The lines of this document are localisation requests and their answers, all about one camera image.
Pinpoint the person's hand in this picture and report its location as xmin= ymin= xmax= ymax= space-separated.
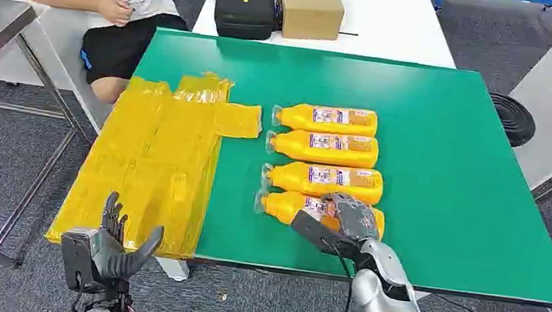
xmin=94 ymin=0 xmax=135 ymax=29

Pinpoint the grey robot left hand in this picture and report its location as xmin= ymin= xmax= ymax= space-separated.
xmin=85 ymin=190 xmax=168 ymax=288

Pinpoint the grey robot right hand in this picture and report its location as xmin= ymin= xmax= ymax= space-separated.
xmin=315 ymin=191 xmax=387 ymax=246

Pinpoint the orange drink bottle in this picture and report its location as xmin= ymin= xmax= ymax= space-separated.
xmin=263 ymin=124 xmax=381 ymax=172
xmin=259 ymin=156 xmax=386 ymax=207
xmin=252 ymin=187 xmax=388 ymax=241
xmin=269 ymin=98 xmax=380 ymax=140

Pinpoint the white bench board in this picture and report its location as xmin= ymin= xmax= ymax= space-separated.
xmin=11 ymin=3 xmax=160 ymax=140

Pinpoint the white table leg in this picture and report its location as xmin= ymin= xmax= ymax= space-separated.
xmin=154 ymin=257 xmax=191 ymax=283

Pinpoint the yellow plastic sheet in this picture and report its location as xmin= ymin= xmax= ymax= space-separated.
xmin=44 ymin=55 xmax=268 ymax=268

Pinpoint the green table mat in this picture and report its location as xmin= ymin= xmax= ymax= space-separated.
xmin=111 ymin=24 xmax=552 ymax=307

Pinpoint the black hard case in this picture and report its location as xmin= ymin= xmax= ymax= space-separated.
xmin=211 ymin=0 xmax=281 ymax=44

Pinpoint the black round ribbed base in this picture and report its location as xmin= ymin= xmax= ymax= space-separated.
xmin=483 ymin=92 xmax=541 ymax=150

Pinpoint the brown cardboard box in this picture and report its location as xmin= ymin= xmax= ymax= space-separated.
xmin=274 ymin=0 xmax=347 ymax=46

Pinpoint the white table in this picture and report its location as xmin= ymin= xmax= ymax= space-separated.
xmin=191 ymin=0 xmax=464 ymax=70

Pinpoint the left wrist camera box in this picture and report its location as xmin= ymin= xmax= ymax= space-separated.
xmin=55 ymin=226 xmax=104 ymax=295

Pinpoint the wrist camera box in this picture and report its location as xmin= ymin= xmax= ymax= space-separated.
xmin=287 ymin=208 xmax=356 ymax=259
xmin=55 ymin=226 xmax=104 ymax=295

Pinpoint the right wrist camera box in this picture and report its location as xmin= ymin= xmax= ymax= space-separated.
xmin=287 ymin=208 xmax=356 ymax=259

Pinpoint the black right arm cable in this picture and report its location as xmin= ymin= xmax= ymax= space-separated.
xmin=313 ymin=237 xmax=359 ymax=312

